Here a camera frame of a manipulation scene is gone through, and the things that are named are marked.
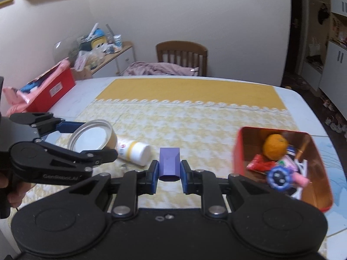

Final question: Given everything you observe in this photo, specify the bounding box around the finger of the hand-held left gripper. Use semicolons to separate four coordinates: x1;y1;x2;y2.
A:
9;112;85;139
33;139;119;187

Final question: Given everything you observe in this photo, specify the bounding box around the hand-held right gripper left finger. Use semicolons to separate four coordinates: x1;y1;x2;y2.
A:
69;160;160;218

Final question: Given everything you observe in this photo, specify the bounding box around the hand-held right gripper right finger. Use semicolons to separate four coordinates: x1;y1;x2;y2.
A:
180;160;272;218

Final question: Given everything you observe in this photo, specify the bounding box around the purple box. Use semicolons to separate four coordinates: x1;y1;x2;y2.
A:
159;147;181;182

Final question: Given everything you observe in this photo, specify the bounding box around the round gold jar lid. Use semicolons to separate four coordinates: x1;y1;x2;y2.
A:
67;119;118;155

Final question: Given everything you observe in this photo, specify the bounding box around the red candy wrapper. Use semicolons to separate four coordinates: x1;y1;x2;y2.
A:
246;154;275;172

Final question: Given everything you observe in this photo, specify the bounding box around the purple blue toy figure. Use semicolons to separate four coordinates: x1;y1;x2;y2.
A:
266;166;295;191

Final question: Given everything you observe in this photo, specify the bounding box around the small pink bottle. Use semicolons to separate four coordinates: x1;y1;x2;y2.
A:
294;173;308;187

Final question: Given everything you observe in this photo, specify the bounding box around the red tin box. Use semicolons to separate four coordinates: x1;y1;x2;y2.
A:
233;126;333;213

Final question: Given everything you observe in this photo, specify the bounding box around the person's left hand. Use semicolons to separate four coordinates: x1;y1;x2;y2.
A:
0;174;31;209

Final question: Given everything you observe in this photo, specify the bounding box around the white yellow label bottle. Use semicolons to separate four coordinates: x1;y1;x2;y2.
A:
115;140;152;167

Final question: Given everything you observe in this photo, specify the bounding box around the red cardboard box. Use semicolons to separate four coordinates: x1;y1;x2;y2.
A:
18;65;76;113

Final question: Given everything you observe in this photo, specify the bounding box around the pink cloth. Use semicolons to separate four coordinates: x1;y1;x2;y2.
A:
3;61;71;115

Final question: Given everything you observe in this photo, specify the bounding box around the yellow patterned tablecloth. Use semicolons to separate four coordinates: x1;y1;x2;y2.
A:
16;78;312;212

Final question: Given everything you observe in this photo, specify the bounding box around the clear plastic bag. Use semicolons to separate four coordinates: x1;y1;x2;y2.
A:
74;50;105;69

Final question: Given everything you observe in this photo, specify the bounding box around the wooden side cabinet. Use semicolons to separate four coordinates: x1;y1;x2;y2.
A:
72;41;136;80

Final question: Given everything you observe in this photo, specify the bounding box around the yellow dark container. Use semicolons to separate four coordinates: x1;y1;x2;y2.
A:
89;30;107;50

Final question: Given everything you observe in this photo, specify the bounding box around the yellow yarn ball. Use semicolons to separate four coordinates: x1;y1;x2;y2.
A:
262;133;289;161

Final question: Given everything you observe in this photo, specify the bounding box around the pink blanket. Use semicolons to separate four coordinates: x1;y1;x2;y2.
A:
122;61;200;77

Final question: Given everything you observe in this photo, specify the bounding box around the wooden chair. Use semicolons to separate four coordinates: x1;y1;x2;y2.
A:
156;41;208;77

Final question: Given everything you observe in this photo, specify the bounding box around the white floor cabinet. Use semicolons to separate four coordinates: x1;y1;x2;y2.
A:
318;42;347;106

